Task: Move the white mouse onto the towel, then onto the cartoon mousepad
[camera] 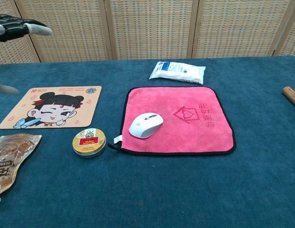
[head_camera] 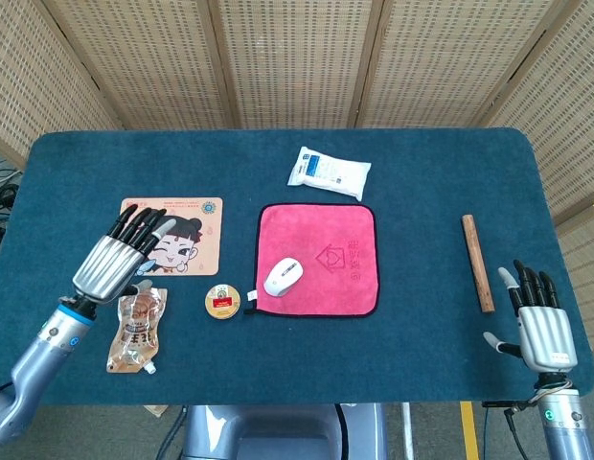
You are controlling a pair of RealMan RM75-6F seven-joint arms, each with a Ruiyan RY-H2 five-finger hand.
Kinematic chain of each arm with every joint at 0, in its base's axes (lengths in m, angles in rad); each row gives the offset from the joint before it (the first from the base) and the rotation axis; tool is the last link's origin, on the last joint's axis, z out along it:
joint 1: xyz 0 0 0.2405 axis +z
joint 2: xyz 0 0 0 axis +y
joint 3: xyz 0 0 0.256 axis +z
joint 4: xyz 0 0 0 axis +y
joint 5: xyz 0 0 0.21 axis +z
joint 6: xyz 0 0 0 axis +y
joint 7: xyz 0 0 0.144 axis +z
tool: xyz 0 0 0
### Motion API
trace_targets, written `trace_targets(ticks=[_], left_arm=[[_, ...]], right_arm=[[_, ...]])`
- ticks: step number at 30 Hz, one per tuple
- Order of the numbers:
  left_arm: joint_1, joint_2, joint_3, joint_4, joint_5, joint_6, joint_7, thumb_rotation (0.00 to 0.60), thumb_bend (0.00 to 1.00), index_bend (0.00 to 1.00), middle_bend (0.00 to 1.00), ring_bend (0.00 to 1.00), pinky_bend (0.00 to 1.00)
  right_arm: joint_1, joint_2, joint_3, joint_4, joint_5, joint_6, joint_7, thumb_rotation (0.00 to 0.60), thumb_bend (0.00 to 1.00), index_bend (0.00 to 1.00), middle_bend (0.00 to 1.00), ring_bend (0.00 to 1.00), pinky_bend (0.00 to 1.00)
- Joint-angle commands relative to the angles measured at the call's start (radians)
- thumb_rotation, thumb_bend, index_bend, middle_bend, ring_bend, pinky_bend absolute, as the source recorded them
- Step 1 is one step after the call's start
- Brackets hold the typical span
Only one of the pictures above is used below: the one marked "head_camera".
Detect round gold tin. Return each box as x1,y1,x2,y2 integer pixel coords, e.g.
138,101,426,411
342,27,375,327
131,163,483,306
204,283,241,321

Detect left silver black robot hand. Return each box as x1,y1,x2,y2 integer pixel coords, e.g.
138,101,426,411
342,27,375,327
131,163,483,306
72,204,177,306

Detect pink square towel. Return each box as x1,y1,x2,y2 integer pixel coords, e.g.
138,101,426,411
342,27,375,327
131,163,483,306
242,202,380,319

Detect teal carpet table cover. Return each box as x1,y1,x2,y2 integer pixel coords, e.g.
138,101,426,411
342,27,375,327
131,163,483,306
0,126,594,407

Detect white computer mouse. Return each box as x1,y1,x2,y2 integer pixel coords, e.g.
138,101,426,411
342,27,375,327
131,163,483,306
263,257,305,298

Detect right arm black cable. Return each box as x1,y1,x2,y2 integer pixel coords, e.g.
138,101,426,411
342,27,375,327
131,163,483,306
502,378,574,460

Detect black cables on floor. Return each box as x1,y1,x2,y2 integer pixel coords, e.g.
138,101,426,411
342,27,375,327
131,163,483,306
0,160,23,263

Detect woven bamboo folding screen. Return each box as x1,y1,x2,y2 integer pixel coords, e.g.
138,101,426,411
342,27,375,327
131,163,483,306
0,0,594,356

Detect white table leg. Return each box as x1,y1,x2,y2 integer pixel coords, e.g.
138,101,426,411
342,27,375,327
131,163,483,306
401,402,416,460

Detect white wet wipes pack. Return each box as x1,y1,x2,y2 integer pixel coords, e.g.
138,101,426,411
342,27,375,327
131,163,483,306
286,146,373,202

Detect cartoon girl mouse pad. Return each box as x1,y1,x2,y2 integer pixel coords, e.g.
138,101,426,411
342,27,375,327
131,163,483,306
108,196,224,278

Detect grey-blue robot torso base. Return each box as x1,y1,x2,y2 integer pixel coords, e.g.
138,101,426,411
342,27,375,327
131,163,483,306
181,402,389,460

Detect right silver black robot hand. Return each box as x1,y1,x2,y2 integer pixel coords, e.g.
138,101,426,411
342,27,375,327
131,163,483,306
482,259,579,374

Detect brown drink spout pouch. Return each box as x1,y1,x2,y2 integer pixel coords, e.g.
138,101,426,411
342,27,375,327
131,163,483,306
105,286,169,376

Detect brown wooden stick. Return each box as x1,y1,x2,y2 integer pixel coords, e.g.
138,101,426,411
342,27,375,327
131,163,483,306
461,214,496,314

